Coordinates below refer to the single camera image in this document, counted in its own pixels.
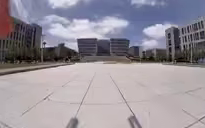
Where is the wide stone stairway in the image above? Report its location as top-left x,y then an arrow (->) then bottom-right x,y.
78,55 -> 132,64

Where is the grey glass-fronted building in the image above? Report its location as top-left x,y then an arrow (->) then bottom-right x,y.
76,37 -> 131,57

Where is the pale concrete slab plaza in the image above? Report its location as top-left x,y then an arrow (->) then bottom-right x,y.
0,62 -> 205,128

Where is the low dark building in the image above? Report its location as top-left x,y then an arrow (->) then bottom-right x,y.
42,42 -> 80,62

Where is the low grey building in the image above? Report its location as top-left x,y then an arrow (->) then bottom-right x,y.
128,45 -> 168,62

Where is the pole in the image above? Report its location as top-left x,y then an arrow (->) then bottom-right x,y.
40,34 -> 45,63

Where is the robot's own part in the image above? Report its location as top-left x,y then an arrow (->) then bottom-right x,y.
127,115 -> 143,128
65,117 -> 80,128

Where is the dark kerb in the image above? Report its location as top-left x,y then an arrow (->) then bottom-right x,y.
0,63 -> 75,79

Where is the row of trees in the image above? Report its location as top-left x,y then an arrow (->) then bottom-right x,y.
3,45 -> 42,64
171,44 -> 205,64

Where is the grass strip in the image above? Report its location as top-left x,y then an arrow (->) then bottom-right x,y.
0,61 -> 74,71

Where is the grey building with red panel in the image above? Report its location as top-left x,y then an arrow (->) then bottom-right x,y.
0,0 -> 43,64

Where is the pale grey office building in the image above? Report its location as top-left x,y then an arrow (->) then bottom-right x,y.
164,14 -> 205,63

